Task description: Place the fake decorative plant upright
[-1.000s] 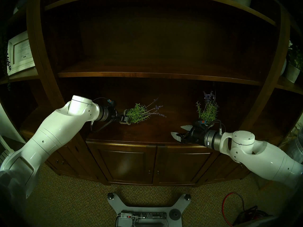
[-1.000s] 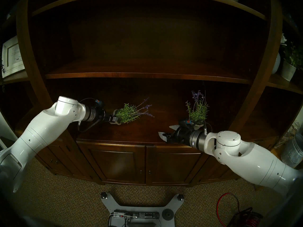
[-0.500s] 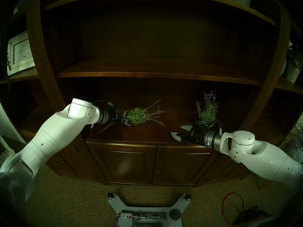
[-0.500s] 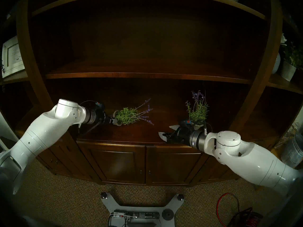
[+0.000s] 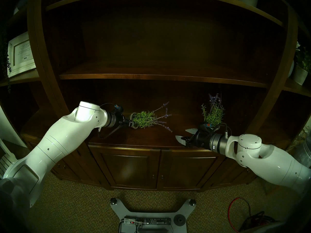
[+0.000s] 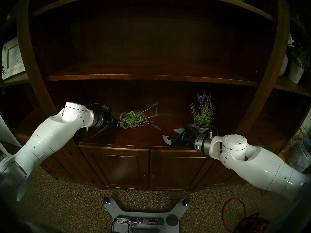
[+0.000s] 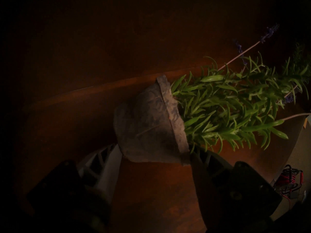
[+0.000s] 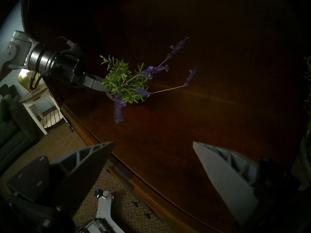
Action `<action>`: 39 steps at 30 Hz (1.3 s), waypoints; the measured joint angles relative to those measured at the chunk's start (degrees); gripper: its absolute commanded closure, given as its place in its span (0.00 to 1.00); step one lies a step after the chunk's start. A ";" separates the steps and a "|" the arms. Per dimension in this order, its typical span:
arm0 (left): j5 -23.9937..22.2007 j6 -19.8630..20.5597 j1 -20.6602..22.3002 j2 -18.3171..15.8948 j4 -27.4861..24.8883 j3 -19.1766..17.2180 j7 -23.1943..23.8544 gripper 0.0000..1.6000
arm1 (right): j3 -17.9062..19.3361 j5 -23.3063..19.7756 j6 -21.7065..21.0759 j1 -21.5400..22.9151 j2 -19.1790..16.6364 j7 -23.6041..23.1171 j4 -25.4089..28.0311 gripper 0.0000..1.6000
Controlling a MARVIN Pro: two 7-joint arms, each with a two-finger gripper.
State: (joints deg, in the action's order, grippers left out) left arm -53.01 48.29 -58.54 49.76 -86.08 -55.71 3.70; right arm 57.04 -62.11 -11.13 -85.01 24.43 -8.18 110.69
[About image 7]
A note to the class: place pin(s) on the dark wooden bookshelf cabinet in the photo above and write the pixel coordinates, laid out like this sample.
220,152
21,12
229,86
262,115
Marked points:
85,77

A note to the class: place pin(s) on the fake lavender plant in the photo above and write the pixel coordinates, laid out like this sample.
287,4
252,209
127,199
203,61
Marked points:
300,55
150,128

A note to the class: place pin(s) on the left gripper gray left finger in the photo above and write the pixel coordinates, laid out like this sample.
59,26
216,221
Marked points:
102,171

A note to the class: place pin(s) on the left gripper gray right finger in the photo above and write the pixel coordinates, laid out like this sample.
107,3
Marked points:
230,193

